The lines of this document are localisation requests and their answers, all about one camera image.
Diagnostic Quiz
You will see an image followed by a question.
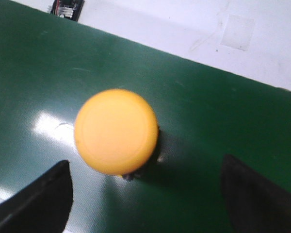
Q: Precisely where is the green conveyor belt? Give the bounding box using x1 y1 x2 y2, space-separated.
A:
0 0 291 233

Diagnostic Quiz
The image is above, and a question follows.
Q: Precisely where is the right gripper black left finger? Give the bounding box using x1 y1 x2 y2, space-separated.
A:
0 160 73 233

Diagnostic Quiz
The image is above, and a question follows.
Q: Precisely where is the black sensor behind belt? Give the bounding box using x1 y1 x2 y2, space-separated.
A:
47 0 85 22

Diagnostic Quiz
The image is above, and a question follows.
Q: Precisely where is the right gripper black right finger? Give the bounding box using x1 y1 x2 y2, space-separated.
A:
221 154 291 233

